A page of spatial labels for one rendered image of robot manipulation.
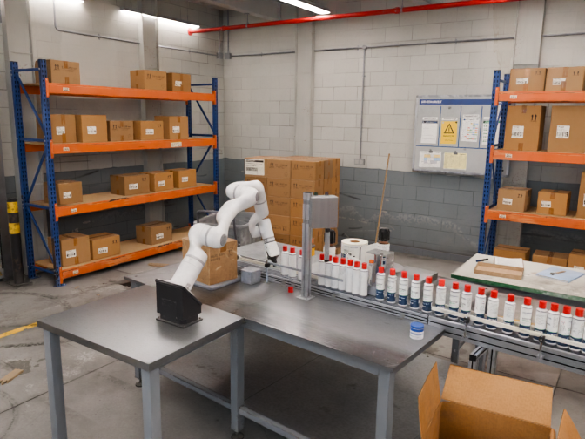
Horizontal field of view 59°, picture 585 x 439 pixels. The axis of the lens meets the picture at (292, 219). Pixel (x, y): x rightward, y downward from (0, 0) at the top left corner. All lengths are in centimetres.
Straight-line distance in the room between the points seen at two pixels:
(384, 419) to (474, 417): 83
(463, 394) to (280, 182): 529
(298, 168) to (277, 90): 229
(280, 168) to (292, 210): 57
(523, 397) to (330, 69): 683
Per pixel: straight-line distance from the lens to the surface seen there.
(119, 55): 793
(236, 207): 313
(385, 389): 259
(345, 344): 268
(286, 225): 693
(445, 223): 756
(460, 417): 192
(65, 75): 647
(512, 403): 191
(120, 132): 691
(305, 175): 671
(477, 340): 295
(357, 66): 800
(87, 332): 295
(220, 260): 348
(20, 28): 711
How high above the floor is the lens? 194
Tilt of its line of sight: 11 degrees down
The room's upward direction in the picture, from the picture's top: 1 degrees clockwise
